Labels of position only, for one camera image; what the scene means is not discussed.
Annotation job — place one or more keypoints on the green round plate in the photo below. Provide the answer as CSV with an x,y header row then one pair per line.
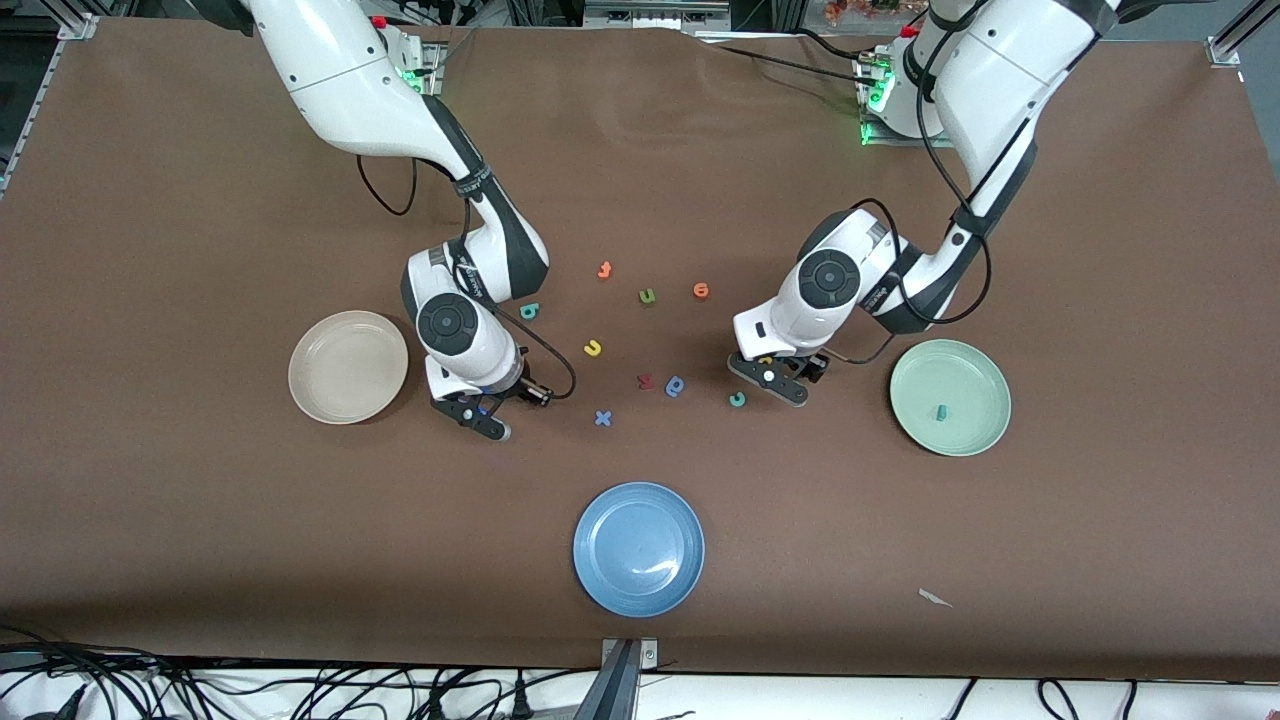
x,y
950,398

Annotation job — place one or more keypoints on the orange flowers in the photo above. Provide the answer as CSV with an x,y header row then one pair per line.
x,y
860,10

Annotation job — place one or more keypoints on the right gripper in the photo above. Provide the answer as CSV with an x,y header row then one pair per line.
x,y
528,390

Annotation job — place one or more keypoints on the blue letter a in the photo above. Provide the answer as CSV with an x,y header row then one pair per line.
x,y
676,386

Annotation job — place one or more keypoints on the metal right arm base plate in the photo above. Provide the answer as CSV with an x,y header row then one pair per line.
x,y
432,60

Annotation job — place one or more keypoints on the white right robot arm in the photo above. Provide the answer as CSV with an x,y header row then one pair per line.
x,y
350,80

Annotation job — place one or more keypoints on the black power plug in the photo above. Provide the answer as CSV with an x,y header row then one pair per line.
x,y
520,700

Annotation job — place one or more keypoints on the white paper scrap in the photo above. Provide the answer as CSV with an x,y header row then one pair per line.
x,y
935,598

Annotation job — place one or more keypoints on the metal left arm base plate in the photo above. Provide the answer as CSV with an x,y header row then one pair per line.
x,y
875,135

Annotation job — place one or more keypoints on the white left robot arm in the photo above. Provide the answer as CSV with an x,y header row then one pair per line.
x,y
1010,70

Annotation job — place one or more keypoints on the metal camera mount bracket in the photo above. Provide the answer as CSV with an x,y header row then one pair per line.
x,y
622,690

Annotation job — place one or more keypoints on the grey metal box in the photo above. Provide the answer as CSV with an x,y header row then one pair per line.
x,y
655,15

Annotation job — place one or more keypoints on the blue round plate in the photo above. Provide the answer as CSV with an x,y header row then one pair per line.
x,y
638,549

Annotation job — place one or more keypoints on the aluminium frame rail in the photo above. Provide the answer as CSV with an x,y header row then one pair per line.
x,y
75,25
1225,45

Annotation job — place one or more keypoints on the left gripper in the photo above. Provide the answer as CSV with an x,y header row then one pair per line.
x,y
813,365

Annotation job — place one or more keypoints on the beige round plate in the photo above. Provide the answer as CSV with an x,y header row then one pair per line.
x,y
348,367

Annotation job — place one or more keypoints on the brown table cover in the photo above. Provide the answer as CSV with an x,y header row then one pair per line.
x,y
200,500

